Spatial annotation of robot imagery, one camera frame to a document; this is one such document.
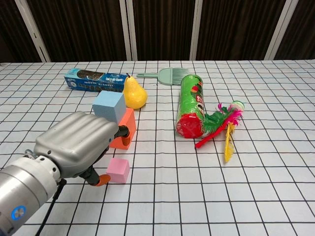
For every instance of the white screen frame post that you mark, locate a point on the white screen frame post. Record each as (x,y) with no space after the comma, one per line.
(32,27)
(279,32)
(197,29)
(128,29)

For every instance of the yellow toy pear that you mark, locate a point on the yellow toy pear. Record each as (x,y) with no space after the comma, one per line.
(134,96)

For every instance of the dark pleated screen fabric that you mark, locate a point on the dark pleated screen fabric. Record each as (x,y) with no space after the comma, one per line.
(86,29)

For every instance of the colourful feather shuttlecock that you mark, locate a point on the colourful feather shuttlecock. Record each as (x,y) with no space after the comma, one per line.
(216,118)

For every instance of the green plastic dustpan comb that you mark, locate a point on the green plastic dustpan comb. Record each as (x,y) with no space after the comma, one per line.
(167,77)

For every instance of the blue cookie box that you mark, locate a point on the blue cookie box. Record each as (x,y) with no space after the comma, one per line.
(93,84)

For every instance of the orange foam cube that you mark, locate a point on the orange foam cube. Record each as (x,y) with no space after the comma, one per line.
(128,123)

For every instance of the light blue foam cube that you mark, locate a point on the light blue foam cube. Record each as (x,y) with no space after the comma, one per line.
(110,104)

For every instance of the green chips can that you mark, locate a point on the green chips can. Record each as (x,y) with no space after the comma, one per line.
(190,103)

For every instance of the white black-grid tablecloth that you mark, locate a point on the white black-grid tablecloth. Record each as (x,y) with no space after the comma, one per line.
(221,196)

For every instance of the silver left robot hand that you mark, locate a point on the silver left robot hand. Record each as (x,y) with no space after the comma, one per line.
(76,142)

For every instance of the small pink foam cube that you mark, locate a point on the small pink foam cube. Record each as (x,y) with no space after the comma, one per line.
(118,169)

